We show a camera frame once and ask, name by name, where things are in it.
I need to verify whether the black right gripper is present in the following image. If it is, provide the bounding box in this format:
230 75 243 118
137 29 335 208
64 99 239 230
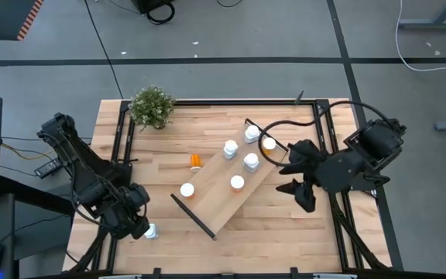
275 153 348 214

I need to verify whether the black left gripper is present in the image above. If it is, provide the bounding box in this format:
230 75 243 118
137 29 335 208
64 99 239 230
108 211 150 240

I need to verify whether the white medicine bottle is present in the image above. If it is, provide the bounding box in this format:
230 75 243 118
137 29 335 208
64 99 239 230
144 222 160 240
242 152 261 174
222 139 239 161
243 124 262 145

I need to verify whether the orange pill bottle white cap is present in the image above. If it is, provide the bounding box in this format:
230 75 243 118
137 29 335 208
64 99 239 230
190 153 203 173
262 136 277 155
179 182 196 200
229 174 245 193

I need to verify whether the wooden tray board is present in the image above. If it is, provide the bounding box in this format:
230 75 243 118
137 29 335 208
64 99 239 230
170 118 290 241

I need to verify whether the black power adapter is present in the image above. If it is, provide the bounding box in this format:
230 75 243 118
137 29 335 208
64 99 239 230
33 157 63 180

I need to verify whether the green potted plant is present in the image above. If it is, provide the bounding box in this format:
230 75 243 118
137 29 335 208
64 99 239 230
128 84 177 131

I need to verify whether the grey metal stand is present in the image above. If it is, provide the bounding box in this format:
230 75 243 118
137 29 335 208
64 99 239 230
396 0 446 31

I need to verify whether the black equipment box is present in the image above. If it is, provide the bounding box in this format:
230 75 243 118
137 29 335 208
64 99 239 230
132 0 176 15

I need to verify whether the black hazard-striped mat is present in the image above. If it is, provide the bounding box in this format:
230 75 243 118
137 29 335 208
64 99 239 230
0 0 45 43

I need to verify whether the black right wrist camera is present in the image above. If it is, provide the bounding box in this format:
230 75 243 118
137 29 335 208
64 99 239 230
287 138 327 167

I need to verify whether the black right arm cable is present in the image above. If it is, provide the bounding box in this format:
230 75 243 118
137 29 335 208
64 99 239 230
258 100 393 168

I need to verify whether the black metal table frame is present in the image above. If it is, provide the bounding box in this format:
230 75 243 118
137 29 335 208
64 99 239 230
67 98 404 279

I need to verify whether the yellow cable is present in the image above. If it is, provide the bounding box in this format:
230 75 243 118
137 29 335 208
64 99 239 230
0 142 57 161

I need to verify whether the white floor cable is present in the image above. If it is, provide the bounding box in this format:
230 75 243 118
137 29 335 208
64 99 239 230
395 0 446 73

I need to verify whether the thin black floor cable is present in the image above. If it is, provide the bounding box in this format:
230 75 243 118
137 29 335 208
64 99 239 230
83 0 125 100

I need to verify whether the black coiled cable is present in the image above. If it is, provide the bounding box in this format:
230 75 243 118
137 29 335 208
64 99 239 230
145 2 177 26

